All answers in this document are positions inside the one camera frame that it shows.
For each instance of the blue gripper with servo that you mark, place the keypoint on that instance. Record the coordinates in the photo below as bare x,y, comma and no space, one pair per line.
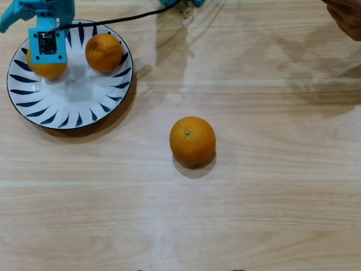
8,20

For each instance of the small yellowish orange mandarin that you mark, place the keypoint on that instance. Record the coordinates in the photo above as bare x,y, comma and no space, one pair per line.
48,70

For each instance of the small deep orange mandarin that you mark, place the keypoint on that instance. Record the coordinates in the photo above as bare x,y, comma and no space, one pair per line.
104,53

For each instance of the large dimpled orange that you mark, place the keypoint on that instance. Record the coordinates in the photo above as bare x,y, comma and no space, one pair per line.
192,146

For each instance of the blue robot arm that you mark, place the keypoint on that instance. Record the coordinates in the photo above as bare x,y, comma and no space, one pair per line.
197,2

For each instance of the white plate with blue strokes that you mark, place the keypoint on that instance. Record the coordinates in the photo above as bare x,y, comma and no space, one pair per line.
76,93

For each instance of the person's bare hand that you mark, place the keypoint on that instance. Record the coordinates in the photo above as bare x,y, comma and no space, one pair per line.
349,17

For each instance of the blue wrist camera module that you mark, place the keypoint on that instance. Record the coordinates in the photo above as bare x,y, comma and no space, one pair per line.
48,42

